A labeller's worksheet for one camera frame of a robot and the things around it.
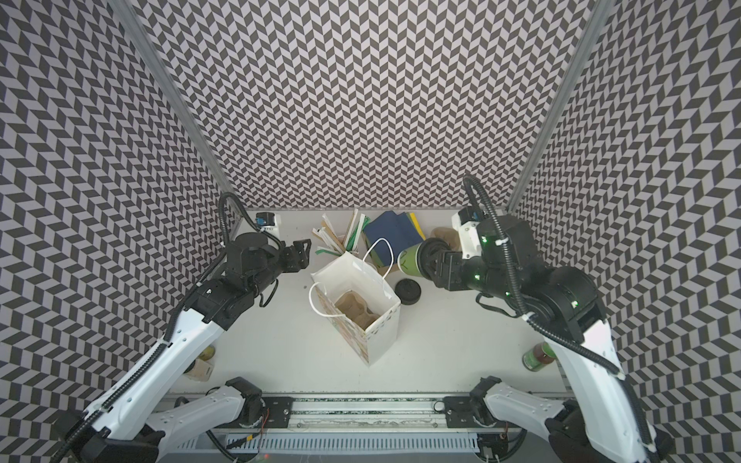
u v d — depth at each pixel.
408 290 0.93
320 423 0.72
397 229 1.01
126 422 0.37
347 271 0.80
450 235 1.04
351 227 0.94
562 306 0.32
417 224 1.08
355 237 0.93
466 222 0.47
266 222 0.60
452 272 0.47
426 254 0.56
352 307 0.89
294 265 0.63
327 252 0.91
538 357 0.74
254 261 0.52
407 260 0.62
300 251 0.64
